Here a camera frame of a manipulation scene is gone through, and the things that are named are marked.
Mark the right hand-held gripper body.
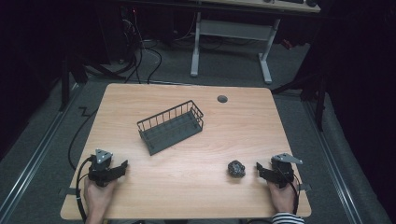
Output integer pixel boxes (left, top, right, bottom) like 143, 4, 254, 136
270, 152, 304, 189

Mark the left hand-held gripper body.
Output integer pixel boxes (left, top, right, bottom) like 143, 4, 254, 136
88, 148, 115, 188

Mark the dark ball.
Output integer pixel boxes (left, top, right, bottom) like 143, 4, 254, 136
227, 160, 247, 179

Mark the dark wire basket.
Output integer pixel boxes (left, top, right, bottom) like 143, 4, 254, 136
136, 99, 205, 157

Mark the person's right hand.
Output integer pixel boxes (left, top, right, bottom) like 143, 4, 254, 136
267, 181, 297, 216

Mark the person's left hand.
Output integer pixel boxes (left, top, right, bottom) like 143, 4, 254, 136
83, 178, 119, 219

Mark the black metal stand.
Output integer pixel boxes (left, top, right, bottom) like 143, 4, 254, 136
270, 70, 329, 133
58, 55, 126, 113

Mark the white desk with metal legs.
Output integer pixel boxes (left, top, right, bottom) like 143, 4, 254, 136
189, 0, 322, 86

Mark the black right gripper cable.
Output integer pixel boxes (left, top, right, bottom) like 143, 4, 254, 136
277, 167, 302, 217

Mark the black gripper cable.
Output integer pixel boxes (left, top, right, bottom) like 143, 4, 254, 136
75, 156, 96, 224
277, 167, 302, 217

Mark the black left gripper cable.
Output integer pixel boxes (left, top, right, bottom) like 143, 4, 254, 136
75, 156, 96, 224

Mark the black floor cable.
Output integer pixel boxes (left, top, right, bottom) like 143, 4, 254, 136
67, 106, 99, 172

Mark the metal floor rail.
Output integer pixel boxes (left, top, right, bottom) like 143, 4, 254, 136
303, 100, 364, 224
0, 83, 82, 220

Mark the bundle of black cables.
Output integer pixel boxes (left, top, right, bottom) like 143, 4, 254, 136
120, 6, 163, 85

